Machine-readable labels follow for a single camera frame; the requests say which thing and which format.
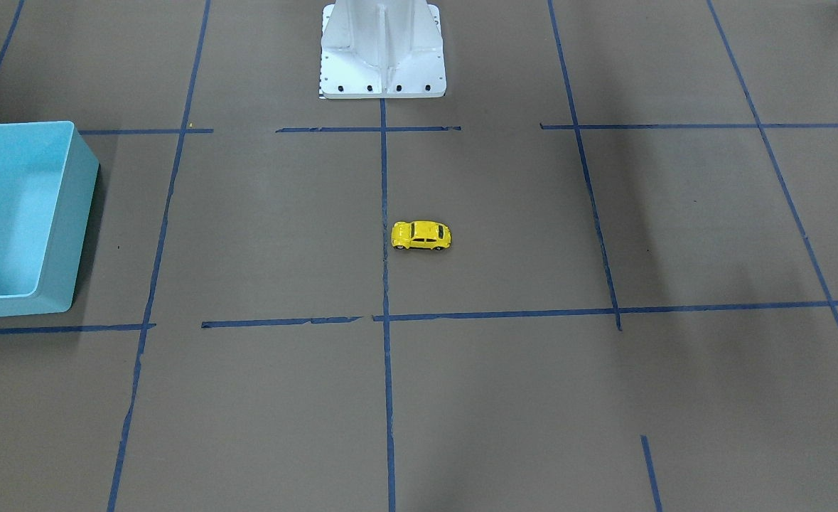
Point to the light blue plastic bin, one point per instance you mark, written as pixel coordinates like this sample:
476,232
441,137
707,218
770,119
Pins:
48,177

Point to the yellow beetle toy car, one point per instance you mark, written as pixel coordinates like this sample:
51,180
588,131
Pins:
421,234

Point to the white camera stand pole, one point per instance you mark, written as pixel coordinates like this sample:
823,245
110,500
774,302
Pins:
381,49

